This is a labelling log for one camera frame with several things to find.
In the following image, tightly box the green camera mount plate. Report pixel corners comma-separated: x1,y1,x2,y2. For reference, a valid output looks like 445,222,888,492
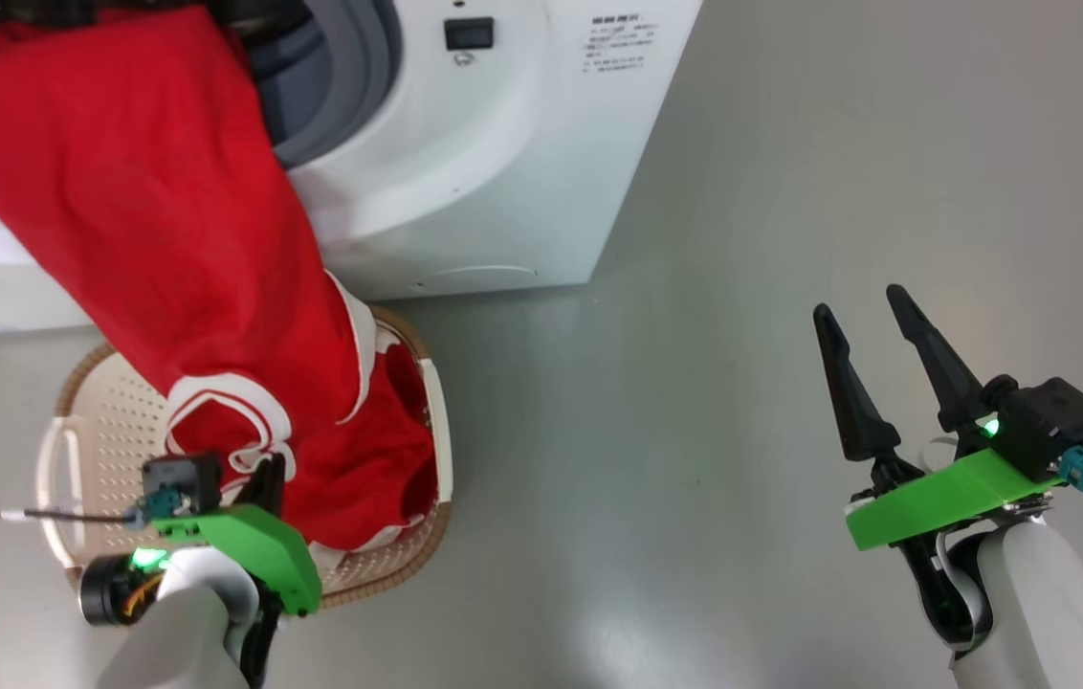
154,505,322,615
846,448,1064,551

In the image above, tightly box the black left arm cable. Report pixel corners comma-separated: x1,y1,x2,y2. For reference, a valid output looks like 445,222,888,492
0,509,145,689

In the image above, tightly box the cream perforated laundry basket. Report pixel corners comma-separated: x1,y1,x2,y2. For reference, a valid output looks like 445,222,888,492
36,306,453,611

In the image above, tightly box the green left camera mount plate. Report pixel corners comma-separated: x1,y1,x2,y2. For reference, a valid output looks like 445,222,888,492
154,505,322,615

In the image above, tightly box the green right camera mount plate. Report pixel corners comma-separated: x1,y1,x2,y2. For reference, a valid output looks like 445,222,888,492
846,448,1064,551

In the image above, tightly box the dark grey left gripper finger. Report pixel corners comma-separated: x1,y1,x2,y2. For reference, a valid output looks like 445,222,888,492
237,455,286,513

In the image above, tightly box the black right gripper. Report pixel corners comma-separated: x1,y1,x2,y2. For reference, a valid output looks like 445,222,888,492
812,284,988,506

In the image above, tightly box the black door latch socket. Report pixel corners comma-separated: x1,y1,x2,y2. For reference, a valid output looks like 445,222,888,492
444,17,495,52

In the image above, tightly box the grey rubber door gasket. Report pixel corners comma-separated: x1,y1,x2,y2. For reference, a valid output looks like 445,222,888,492
0,0,404,192

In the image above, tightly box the white front-load washing machine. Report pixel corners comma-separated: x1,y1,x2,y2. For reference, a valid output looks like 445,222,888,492
0,0,703,338

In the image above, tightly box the red and white garment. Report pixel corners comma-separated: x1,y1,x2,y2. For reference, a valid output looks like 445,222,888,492
0,5,437,554

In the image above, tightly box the teal left camera connector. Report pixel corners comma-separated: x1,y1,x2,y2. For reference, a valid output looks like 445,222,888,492
128,491,181,529

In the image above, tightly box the printed text warning label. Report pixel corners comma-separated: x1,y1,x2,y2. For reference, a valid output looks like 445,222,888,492
583,11,657,76

